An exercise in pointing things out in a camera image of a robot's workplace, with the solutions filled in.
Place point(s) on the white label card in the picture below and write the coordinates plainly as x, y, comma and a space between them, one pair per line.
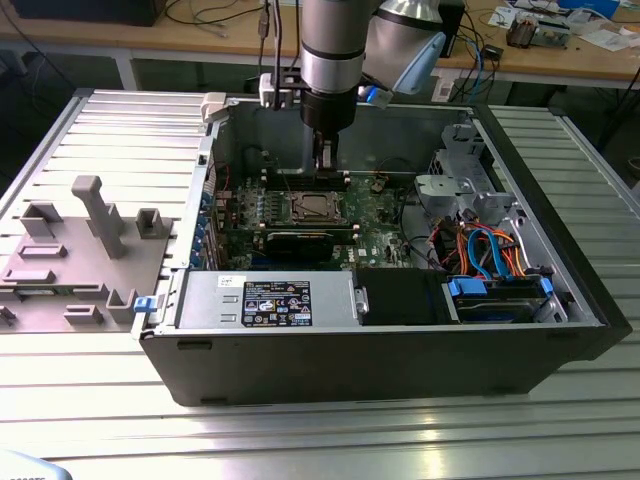
442, 90

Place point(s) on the black RAM slot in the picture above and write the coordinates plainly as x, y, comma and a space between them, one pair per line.
275, 191
272, 174
272, 186
272, 180

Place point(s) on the hard disk in blue carrier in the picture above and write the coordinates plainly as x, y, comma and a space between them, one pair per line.
495, 312

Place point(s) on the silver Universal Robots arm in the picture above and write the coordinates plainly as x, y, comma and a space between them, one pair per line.
332, 45

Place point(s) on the CPU socket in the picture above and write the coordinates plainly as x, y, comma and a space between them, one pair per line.
295, 220

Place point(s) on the blue flat box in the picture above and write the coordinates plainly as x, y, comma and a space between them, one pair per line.
590, 6

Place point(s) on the silver coin battery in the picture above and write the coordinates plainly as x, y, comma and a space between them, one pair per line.
378, 186

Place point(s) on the white printed paper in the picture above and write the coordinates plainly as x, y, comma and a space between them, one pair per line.
610, 39
502, 17

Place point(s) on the copper wound transformer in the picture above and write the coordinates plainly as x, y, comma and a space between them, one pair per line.
520, 32

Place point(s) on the grey parts rack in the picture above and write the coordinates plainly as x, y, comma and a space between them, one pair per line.
70, 280

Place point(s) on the grey metal device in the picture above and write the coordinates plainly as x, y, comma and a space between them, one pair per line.
552, 32

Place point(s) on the silver power supply unit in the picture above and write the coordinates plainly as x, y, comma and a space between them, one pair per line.
200, 300

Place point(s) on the large black box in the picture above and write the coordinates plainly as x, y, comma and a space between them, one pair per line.
85, 12

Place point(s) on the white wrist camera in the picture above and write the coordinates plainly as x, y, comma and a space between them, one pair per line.
267, 90
380, 97

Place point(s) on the small black box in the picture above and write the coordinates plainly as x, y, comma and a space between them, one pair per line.
492, 52

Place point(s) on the grey rounded device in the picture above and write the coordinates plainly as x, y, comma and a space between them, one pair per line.
25, 467

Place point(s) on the black open PC case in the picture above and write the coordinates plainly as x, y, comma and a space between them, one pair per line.
325, 370

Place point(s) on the beige case latch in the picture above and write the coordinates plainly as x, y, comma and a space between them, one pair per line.
212, 106

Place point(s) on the black upright box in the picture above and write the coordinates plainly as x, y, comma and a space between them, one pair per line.
452, 25

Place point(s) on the silver disk bay cage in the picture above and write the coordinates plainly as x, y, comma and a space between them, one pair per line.
450, 187

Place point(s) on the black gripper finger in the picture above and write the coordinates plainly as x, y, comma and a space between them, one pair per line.
325, 167

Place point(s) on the black graphics card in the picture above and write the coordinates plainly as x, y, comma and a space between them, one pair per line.
300, 246

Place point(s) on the wooden desk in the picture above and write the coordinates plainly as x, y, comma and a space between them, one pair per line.
150, 42

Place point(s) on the blue case latch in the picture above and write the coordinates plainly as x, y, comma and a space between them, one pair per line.
145, 304

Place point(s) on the thin metal locking lever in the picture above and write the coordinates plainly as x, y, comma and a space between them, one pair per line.
285, 180

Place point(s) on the green motherboard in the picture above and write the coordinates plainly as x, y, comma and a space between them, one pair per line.
372, 232

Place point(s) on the silver CPU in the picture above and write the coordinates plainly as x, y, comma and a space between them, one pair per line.
312, 205

